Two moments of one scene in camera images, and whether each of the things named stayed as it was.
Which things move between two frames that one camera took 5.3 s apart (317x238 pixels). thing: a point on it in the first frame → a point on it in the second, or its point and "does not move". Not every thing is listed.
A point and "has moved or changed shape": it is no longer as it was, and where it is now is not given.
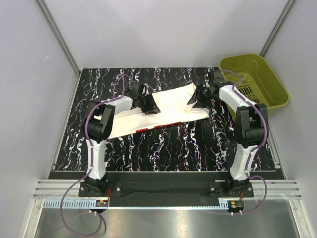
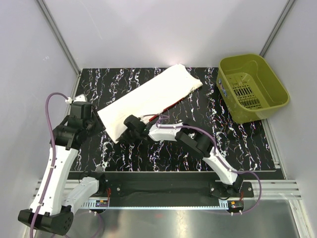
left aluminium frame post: x=59 y=36 does not move
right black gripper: x=200 y=103 → x=125 y=139
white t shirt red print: x=173 y=107 has moved or changed shape
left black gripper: x=151 y=109 → x=100 y=126
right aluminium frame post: x=277 y=27 does not move
